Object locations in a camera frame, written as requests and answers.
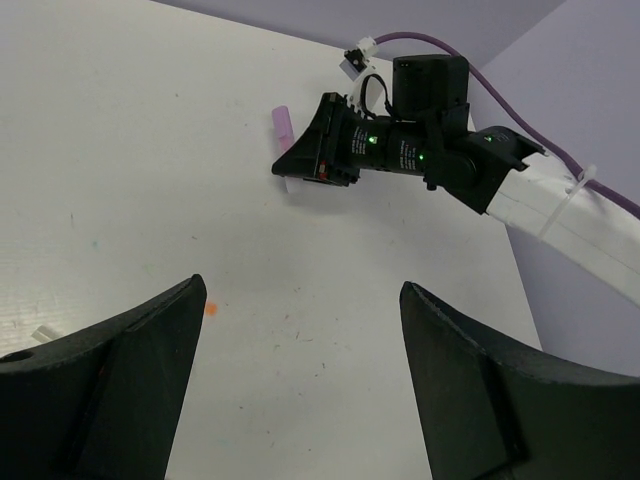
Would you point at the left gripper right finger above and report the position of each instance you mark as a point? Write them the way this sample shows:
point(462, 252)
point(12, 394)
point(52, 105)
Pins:
point(492, 407)

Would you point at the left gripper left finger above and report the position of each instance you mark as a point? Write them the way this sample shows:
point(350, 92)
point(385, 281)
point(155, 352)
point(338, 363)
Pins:
point(103, 402)

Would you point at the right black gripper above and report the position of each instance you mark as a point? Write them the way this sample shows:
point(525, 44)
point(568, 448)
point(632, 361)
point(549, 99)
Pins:
point(340, 142)

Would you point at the orange pen cap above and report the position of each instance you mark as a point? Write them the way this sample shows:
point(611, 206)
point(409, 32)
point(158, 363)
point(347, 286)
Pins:
point(210, 309)

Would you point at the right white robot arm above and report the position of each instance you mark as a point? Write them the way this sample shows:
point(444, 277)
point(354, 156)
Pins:
point(490, 172)

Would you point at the clear yellow thin cap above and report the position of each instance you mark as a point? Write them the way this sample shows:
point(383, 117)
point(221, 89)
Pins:
point(45, 334)

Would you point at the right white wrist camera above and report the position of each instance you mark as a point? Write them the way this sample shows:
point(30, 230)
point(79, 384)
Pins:
point(357, 66)

